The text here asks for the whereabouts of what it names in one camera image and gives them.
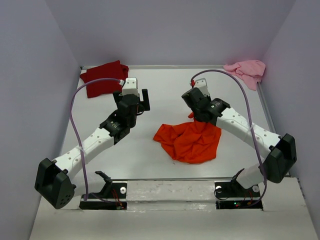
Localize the pink t-shirt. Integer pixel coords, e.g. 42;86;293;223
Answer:
223;60;266;91

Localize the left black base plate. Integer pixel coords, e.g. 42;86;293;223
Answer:
79;181;128;211

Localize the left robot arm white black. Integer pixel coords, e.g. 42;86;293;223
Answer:
34;89;150;209

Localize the back aluminium rail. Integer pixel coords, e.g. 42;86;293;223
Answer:
79;64;226;70

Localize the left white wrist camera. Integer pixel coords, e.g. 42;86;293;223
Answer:
121;77;139;96

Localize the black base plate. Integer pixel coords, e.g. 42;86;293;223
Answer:
79;181;128;211
213;181;263;210

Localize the front aluminium rail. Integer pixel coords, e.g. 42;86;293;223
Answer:
112;177;232;182

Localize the aluminium rail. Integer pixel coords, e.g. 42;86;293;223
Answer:
112;177;232;182
79;64;226;70
257;82;276;133

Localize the orange t-shirt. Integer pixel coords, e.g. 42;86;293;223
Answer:
153;113;222;164

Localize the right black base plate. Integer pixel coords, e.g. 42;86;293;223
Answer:
213;181;263;210

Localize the folded dark red t-shirt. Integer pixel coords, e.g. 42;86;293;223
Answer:
80;60;129;99

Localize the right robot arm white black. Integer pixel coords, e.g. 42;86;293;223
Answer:
181;87;297;196

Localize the right aluminium rail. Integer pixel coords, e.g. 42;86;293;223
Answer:
257;82;276;133

